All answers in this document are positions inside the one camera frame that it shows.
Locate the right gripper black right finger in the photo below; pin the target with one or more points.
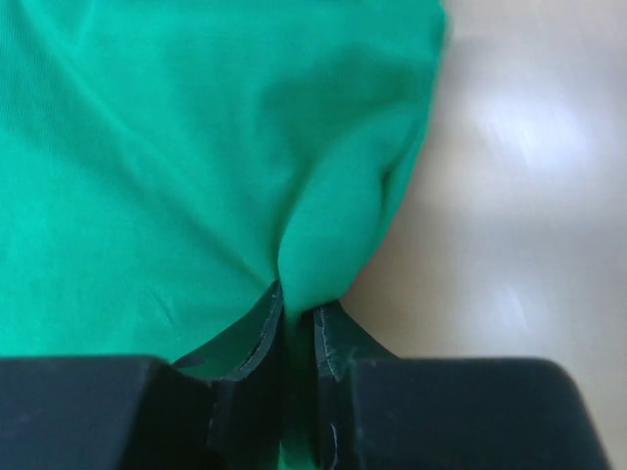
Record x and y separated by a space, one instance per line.
380 411

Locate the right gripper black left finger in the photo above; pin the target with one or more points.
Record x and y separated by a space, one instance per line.
215 408

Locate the green t shirt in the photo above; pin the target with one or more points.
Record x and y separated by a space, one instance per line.
162 162

